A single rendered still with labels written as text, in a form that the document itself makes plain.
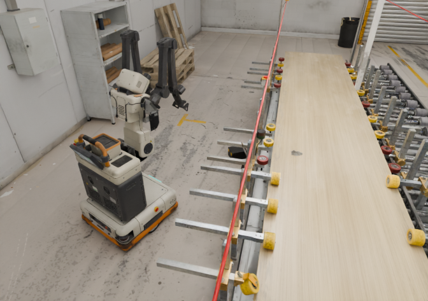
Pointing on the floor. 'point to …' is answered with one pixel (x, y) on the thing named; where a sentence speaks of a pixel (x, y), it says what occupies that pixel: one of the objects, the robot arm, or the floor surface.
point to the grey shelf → (71, 27)
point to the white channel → (372, 33)
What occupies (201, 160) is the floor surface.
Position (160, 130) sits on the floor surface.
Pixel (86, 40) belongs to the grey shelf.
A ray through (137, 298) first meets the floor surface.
